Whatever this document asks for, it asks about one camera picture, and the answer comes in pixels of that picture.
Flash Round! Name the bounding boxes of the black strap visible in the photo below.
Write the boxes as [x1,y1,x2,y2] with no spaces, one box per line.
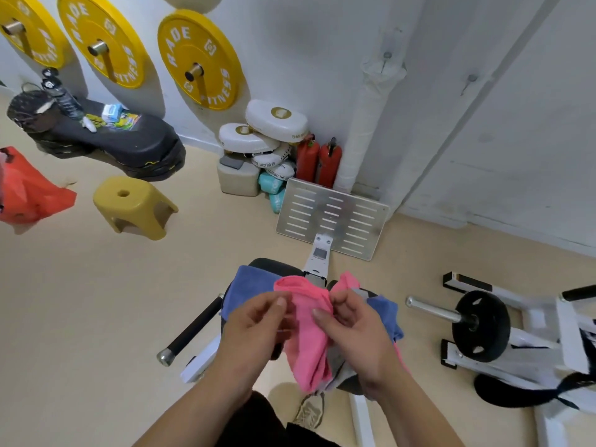
[474,372,596,410]

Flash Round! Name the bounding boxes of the white weight machine frame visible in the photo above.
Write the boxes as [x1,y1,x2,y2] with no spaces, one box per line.
[440,272,596,447]

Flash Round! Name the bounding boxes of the person's right hand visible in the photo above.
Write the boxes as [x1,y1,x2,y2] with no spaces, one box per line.
[312,288,406,400]

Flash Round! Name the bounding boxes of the beige plastic container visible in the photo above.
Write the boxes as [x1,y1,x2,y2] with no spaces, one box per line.
[217,155,261,197]

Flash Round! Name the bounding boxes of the silver slotted foot plate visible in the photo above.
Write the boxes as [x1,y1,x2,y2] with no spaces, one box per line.
[276,177,390,262]

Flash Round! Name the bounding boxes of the person's white shoe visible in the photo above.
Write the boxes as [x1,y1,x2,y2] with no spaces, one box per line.
[292,392,325,430]

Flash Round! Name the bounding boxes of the blue towel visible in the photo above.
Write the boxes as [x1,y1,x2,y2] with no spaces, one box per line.
[220,266,285,322]
[366,295,405,343]

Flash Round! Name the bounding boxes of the white exercise machine frame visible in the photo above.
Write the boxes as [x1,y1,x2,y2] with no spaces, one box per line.
[180,233,376,447]

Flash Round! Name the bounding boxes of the person's black shorts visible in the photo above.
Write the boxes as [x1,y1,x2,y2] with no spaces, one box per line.
[214,391,341,447]

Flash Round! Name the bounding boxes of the yellow plastic stool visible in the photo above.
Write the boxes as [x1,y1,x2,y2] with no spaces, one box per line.
[93,176,179,242]

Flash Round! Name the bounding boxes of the chrome plate sleeve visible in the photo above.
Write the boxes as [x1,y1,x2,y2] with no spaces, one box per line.
[405,296,462,324]

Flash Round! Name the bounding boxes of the person's left hand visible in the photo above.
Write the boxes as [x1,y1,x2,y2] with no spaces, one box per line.
[219,291,299,401]

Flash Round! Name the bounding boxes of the clear water bottle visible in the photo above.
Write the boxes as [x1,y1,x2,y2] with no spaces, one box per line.
[40,68,84,120]

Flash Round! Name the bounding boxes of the dark wicker basket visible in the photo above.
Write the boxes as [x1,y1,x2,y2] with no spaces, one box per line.
[7,83,61,133]

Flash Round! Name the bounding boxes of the person's left forearm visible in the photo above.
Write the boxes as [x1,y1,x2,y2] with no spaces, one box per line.
[132,367,261,447]

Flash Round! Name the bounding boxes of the person's right forearm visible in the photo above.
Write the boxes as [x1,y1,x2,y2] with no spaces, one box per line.
[368,363,466,447]

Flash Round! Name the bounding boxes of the black handle bar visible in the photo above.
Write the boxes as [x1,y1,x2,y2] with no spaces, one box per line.
[156,295,224,367]

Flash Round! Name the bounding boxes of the yellow weight plate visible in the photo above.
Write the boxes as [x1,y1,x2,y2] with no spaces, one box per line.
[57,0,149,90]
[157,9,245,111]
[0,0,68,70]

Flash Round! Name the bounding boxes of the black handle grip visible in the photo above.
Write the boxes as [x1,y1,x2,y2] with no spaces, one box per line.
[560,284,596,303]

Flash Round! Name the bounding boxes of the orange plastic bag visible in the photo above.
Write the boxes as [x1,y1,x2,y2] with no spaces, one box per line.
[0,146,78,225]

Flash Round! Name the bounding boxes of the red fire extinguisher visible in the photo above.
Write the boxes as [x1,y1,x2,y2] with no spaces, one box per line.
[316,137,343,189]
[296,133,321,183]

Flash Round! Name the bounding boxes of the colourful snack packet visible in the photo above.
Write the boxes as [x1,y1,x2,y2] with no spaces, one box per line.
[104,111,142,132]

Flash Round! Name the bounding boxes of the pink towel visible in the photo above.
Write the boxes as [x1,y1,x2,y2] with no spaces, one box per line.
[333,271,410,373]
[273,274,336,394]

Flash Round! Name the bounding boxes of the black weight plate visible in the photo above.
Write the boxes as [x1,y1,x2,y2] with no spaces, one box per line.
[451,291,512,364]

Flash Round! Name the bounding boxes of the black aerobic step platform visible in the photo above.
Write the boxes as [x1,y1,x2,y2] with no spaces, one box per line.
[27,97,187,182]

